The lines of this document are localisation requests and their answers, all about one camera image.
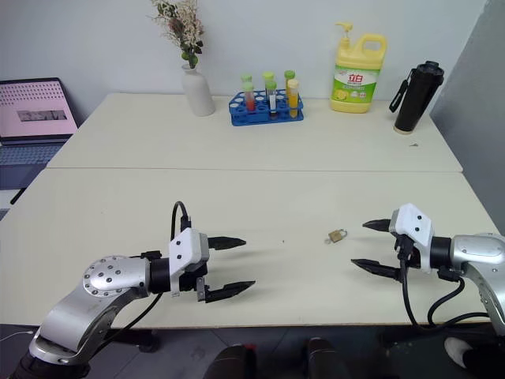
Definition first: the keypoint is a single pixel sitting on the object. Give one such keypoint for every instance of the dark rounded shape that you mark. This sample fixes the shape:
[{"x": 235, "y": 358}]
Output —
[{"x": 325, "y": 359}]

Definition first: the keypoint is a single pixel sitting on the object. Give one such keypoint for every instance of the yellow detergent pump bottle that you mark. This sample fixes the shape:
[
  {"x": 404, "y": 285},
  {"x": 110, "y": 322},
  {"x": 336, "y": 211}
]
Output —
[{"x": 355, "y": 79}]

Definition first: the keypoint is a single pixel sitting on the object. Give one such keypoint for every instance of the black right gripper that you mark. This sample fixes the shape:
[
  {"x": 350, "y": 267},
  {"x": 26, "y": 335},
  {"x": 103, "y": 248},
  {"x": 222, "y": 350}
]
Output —
[{"x": 411, "y": 256}]

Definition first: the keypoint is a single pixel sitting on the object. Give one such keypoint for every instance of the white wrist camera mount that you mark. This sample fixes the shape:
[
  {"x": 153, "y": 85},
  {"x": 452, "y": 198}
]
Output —
[
  {"x": 185, "y": 246},
  {"x": 414, "y": 225}
]

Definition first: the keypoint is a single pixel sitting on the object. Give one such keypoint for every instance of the dried flower bouquet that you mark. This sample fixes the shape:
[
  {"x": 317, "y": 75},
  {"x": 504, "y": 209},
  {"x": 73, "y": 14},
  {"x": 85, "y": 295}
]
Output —
[{"x": 181, "y": 27}]

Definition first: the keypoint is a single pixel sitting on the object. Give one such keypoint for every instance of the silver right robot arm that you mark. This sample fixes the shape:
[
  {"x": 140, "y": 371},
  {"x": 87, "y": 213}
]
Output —
[{"x": 473, "y": 248}]

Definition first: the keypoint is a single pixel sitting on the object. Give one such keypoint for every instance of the green-capped red liquid tube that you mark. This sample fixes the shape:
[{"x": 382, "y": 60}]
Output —
[{"x": 249, "y": 96}]

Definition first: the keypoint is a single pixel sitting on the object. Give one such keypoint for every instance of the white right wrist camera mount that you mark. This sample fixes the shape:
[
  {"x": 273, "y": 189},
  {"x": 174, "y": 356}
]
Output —
[{"x": 414, "y": 225}]

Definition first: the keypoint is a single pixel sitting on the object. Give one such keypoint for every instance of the black table foot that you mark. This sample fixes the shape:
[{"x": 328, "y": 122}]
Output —
[{"x": 136, "y": 339}]

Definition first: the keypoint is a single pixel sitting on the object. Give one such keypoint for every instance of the grey partition panel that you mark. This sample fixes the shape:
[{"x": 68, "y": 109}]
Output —
[{"x": 473, "y": 98}]

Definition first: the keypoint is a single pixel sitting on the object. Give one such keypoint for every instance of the black pen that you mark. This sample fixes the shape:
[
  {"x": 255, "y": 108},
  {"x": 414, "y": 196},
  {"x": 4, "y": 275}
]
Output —
[{"x": 17, "y": 196}]

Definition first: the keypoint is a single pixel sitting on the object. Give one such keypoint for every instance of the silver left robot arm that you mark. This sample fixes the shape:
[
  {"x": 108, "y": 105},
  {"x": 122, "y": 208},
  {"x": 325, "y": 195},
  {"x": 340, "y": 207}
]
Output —
[{"x": 110, "y": 276}]

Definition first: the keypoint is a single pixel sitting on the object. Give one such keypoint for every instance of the white shoe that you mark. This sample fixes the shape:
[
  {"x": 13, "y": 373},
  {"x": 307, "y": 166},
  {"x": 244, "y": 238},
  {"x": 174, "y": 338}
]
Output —
[{"x": 457, "y": 351}]

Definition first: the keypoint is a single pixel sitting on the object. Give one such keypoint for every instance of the yellow-capped orange liquid tube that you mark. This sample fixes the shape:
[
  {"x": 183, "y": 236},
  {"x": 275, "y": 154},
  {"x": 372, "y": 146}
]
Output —
[{"x": 293, "y": 98}]

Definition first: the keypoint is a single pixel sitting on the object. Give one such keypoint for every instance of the small brass padlock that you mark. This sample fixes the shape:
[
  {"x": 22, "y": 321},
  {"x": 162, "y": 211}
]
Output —
[{"x": 335, "y": 236}]

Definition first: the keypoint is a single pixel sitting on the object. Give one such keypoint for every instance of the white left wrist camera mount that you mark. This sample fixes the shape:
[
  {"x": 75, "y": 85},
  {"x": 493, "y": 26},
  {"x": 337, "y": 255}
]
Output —
[{"x": 185, "y": 246}]

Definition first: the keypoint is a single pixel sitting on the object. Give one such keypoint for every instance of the green-capped clear test tube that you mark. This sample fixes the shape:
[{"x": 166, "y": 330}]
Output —
[{"x": 271, "y": 98}]

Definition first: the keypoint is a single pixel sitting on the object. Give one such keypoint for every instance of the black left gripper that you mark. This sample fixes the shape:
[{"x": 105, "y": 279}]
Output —
[{"x": 195, "y": 279}]

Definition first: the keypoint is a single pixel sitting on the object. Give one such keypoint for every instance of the blue test tube rack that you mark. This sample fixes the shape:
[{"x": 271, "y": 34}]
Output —
[{"x": 260, "y": 114}]

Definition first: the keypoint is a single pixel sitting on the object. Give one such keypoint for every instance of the white ceramic vase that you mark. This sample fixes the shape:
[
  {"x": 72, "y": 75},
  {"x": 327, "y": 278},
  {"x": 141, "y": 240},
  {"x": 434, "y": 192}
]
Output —
[{"x": 199, "y": 92}]

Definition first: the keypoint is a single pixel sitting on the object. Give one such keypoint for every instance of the green-capped yellow liquid tube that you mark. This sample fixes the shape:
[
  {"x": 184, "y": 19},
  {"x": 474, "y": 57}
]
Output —
[{"x": 289, "y": 81}]

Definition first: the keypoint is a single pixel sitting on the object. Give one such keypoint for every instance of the dark rounded shape red-marked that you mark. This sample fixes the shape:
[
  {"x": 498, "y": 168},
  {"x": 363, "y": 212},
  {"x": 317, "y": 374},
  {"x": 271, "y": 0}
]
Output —
[{"x": 230, "y": 363}]

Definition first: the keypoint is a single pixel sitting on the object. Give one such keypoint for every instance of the open laptop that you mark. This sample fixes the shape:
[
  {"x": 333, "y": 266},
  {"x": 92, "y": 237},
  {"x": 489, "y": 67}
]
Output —
[{"x": 31, "y": 106}]

